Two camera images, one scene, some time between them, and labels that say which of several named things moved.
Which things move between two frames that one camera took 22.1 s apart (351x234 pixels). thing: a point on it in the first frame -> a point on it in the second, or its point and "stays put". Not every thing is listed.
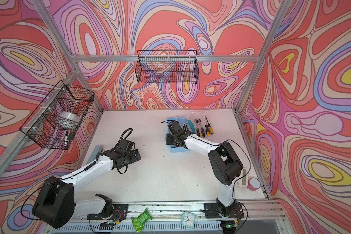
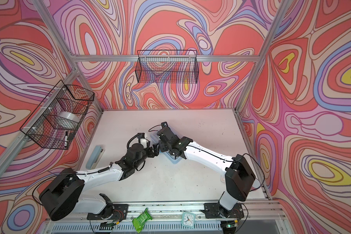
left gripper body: [129, 158] -> [145, 155]
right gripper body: [171, 139] -> [165, 147]
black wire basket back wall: [169, 66] stays put
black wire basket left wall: [57, 116] stays put
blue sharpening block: [97, 149] stays put
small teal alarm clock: [188, 220] stays put
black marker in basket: [66, 142] stays put
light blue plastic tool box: [181, 120] -> [171, 158]
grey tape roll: [69, 116] stays put
